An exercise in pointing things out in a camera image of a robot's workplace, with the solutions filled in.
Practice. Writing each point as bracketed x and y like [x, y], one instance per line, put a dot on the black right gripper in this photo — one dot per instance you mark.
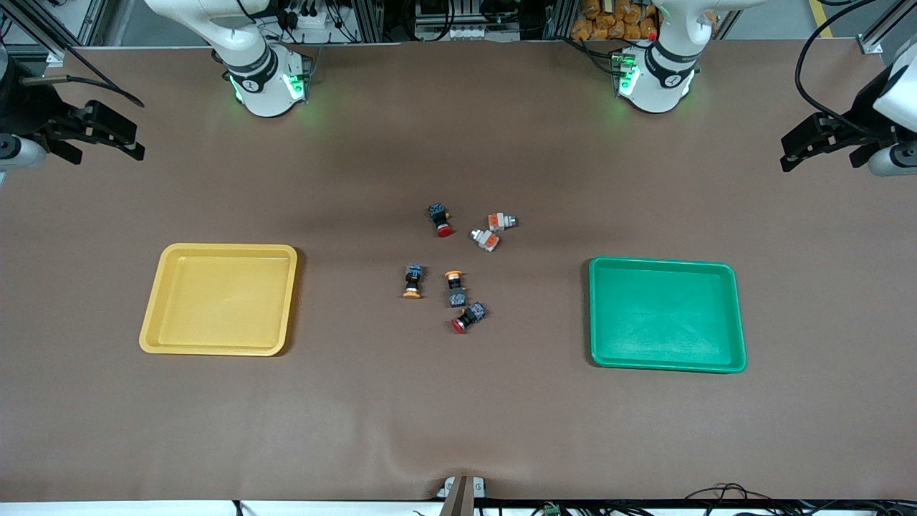
[29, 112]

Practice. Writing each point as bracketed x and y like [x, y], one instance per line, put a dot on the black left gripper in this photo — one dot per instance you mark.
[862, 109]

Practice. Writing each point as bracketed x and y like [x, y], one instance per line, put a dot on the white orange push button switch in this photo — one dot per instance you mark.
[487, 241]
[499, 221]

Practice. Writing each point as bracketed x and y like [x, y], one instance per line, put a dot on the yellow push button switch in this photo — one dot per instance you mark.
[413, 276]
[456, 294]

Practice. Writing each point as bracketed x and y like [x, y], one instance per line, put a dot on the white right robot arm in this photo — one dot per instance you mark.
[261, 86]

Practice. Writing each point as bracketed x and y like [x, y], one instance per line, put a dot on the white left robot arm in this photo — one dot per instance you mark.
[655, 86]

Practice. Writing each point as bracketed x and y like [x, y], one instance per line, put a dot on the yellow plastic tray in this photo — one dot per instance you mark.
[218, 301]

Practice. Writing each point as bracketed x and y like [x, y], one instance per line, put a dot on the green plastic tray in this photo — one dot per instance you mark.
[666, 315]

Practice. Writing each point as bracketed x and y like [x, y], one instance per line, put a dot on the white power strip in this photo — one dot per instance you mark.
[451, 32]
[308, 20]

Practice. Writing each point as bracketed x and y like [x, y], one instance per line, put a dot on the bag of orange items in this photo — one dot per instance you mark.
[609, 21]

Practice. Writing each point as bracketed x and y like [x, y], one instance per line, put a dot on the aluminium frame profile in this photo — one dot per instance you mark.
[369, 21]
[870, 44]
[89, 25]
[557, 20]

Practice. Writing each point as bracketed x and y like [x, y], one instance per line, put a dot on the red push button switch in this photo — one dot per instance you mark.
[438, 215]
[473, 314]

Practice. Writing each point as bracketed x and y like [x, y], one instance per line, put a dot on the metal camera mount clamp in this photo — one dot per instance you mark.
[458, 498]

